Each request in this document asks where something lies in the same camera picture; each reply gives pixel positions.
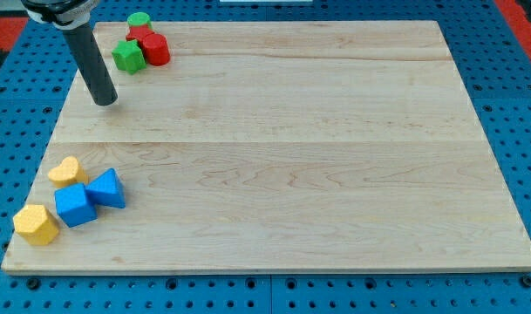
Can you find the red cylinder block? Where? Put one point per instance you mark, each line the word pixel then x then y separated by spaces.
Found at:
pixel 155 49

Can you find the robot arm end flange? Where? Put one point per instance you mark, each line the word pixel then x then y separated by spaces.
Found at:
pixel 63 14

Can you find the red star block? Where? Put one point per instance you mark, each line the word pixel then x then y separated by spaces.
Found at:
pixel 139 33

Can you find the green cylinder block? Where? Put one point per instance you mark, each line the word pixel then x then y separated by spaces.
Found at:
pixel 138 19

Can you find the yellow heart block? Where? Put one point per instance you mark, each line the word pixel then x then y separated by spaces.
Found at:
pixel 68 172

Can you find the blue triangle block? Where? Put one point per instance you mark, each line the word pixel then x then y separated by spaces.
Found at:
pixel 107 190

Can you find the blue cube block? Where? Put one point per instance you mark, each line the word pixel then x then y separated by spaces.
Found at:
pixel 74 206

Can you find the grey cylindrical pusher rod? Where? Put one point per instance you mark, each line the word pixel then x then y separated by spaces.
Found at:
pixel 91 65

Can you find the green star block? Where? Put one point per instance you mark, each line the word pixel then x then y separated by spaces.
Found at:
pixel 128 56

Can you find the wooden board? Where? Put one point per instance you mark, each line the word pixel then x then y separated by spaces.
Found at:
pixel 283 148

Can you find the yellow hexagon block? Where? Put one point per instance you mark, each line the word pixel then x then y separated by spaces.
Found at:
pixel 36 225

